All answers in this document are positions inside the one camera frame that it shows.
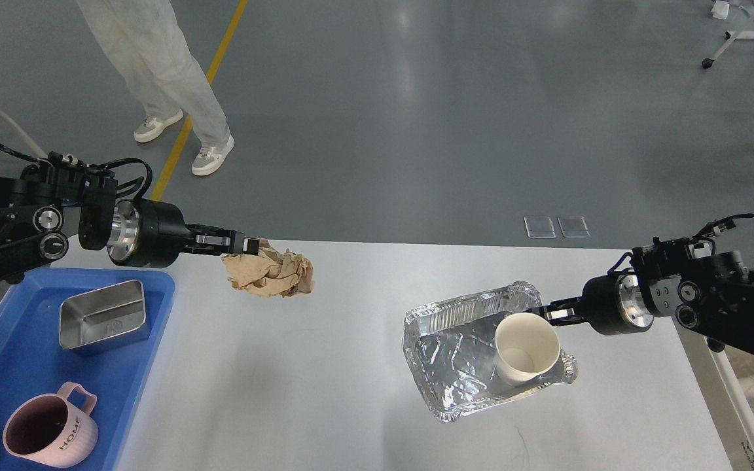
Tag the pink mug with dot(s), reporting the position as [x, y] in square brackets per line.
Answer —
[54, 429]

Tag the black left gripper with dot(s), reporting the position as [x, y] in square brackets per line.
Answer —
[152, 234]

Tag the blue plastic tray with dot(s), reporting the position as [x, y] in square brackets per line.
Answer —
[32, 361]

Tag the stainless steel square tray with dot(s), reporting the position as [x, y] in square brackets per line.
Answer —
[104, 319]

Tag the person in grey trousers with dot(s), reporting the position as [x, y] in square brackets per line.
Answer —
[144, 43]

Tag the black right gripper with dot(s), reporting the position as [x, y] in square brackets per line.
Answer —
[612, 304]

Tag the white plastic bin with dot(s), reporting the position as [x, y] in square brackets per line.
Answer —
[720, 377]

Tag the aluminium foil tray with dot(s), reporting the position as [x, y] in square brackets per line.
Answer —
[449, 348]

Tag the brown paper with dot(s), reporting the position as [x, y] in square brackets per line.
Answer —
[270, 273]

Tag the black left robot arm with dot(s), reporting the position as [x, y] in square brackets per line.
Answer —
[34, 195]

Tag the cream paper cup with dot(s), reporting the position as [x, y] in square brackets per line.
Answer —
[526, 346]

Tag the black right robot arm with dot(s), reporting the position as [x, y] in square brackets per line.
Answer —
[687, 279]

